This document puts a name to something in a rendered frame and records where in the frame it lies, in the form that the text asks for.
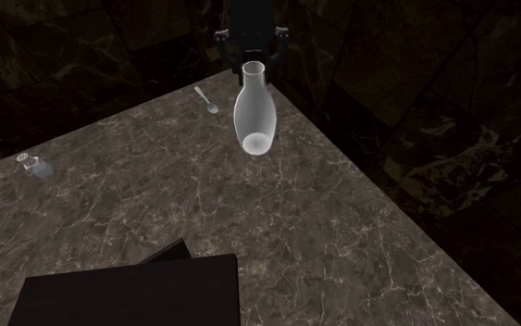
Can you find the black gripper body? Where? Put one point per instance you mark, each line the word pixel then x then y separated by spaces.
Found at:
pixel 253 27

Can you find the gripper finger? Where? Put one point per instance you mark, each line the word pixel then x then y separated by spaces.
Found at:
pixel 277 49
pixel 230 56

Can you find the silver spoon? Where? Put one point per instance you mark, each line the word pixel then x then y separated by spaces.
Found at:
pixel 212 107

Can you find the clear glass vase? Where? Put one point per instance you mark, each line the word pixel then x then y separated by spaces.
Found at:
pixel 254 108

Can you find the small glass shaker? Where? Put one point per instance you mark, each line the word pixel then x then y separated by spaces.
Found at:
pixel 34 165

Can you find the black robot stand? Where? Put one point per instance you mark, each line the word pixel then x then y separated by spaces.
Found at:
pixel 129 293

